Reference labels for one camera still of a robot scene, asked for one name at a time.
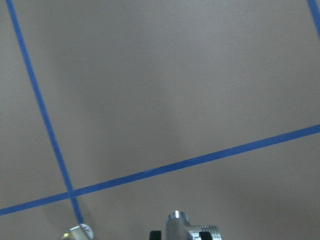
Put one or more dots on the brown paper table mat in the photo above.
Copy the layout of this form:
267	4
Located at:
117	112

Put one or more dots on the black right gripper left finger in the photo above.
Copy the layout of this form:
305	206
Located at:
155	235

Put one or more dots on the white brass PPR valve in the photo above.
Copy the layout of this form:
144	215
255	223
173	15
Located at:
78	232

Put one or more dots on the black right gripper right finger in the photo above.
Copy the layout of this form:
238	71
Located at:
205	235

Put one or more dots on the chrome elbow pipe fitting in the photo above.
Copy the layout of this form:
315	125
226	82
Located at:
178	227

